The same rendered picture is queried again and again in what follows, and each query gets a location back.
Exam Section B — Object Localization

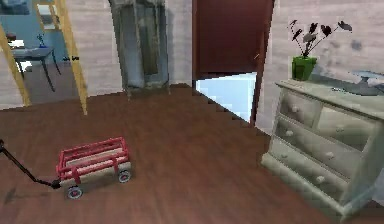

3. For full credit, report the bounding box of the grey standing mirror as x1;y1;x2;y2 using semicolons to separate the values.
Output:
108;0;171;101

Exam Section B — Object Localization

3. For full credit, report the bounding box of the small blue figurine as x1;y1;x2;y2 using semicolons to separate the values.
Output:
36;33;47;49

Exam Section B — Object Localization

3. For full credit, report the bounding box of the grey dish on stand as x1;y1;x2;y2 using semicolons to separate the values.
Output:
350;69;384;97

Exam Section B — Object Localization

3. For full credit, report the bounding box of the red toy wagon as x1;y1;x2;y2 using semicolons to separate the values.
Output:
0;136;133;201

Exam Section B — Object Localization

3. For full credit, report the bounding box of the grey table with black legs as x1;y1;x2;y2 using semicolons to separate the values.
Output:
11;46;62;93

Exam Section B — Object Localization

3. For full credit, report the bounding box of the plant in green pot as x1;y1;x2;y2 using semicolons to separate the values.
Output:
288;19;353;82

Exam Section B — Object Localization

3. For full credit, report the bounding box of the dark red room door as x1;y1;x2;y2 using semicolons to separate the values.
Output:
192;0;276;127

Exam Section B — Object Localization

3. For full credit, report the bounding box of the pale green chest of drawers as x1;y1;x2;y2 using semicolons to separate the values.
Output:
260;78;384;222

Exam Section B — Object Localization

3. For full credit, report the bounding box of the yellow wooden door frame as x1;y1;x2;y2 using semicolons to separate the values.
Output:
0;0;89;116

